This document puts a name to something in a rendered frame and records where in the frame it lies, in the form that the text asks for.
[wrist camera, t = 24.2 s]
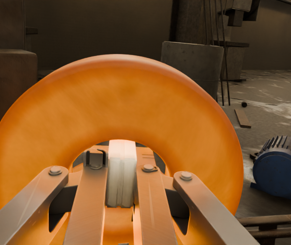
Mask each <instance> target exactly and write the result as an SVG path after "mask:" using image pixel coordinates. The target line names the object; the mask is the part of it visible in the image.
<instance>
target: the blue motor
mask: <svg viewBox="0 0 291 245"><path fill-rule="evenodd" d="M255 160H256V161H255V162H254V165H253V177H254V178H253V180H252V181H251V185H250V187H251V188H254V189H257V190H261V191H264V192H266V193H268V194H271V195H274V196H281V197H283V198H286V199H290V200H291V137H287V135H286V136H283V135H281V136H280V137H279V136H278V135H277V136H276V138H274V137H272V139H271V140H270V139H269V140H268V141H267V142H265V144H264V145H263V146H262V148H261V150H260V151H259V153H258V154H257V157H256V158H255Z"/></svg>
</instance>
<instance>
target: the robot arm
mask: <svg viewBox="0 0 291 245"><path fill-rule="evenodd" d="M105 206H107V208H117V206H121V208H131V207H133V211H132V222H133V228H134V245H178V242H177V238H176V234H175V232H176V233H177V235H178V237H179V238H180V240H181V242H182V243H183V245H260V244H259V243H258V241H257V240H256V239H255V238H254V237H253V236H252V235H251V234H250V233H249V232H248V231H247V230H246V228H245V227H244V226H243V225H242V224H241V223H240V222H239V221H238V220H237V219H236V218H235V217H234V215H233V214H232V213H231V212H230V211H229V210H228V209H227V208H226V207H225V206H224V205H223V204H222V203H221V201H220V200H219V199H218V198H217V197H216V196H215V195H214V194H213V193H212V192H211V191H210V190H209V188H208V187H207V186H206V185H205V184H204V183H203V182H202V181H201V180H200V179H199V178H198V177H197V176H196V175H195V174H193V173H191V172H187V171H180V172H176V173H175V174H174V176H173V177H169V176H165V175H163V174H161V171H160V169H159V168H158V167H157V166H156V163H155V159H154V154H153V151H152V150H151V149H150V148H147V147H136V145H135V142H134V141H130V140H110V142H109V146H100V145H93V146H92V147H91V148H90V149H87V150H85V151H84V158H83V169H82V170H81V171H79V172H75V173H68V169H67V168H65V167H62V166H51V167H48V168H46V169H44V170H43V171H42V172H40V173H39V174H38V175H37V176H36V177H35V178H34V179H33V180H32V181H31V182H30V183H29V184H28V185H26V186H25V187H24V188H23V189H22V190H21V191H20V192H19V193H18V194H17V195H16V196H15V197H13V198H12V199H11V200H10V201H9V202H8V203H7V204H6V205H5V206H4V207H3V208H2V209H1V210H0V245H49V244H50V242H51V241H52V239H53V238H54V236H55V235H56V233H57V232H58V230H59V229H60V227H61V226H62V224H63V223H64V222H65V220H66V219H67V217H68V212H71V214H70V217H69V221H68V226H67V230H66V233H65V237H64V241H63V244H62V245H103V228H104V217H105Z"/></svg>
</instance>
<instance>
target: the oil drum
mask: <svg viewBox="0 0 291 245"><path fill-rule="evenodd" d="M223 52H224V48H223V47H220V46H211V44H204V45H201V44H191V43H180V42H168V41H164V42H162V52H161V61H160V62H162V63H164V64H167V65H169V66H171V67H173V68H175V69H177V70H178V71H180V72H182V73H183V74H185V75H186V76H188V77H189V78H190V79H192V80H193V81H194V82H195V83H196V84H198V85H199V86H200V87H201V88H202V89H203V90H205V91H206V92H207V93H208V94H209V95H210V96H211V97H212V98H213V99H214V100H215V101H216V98H217V91H218V85H219V81H220V73H221V67H222V60H223Z"/></svg>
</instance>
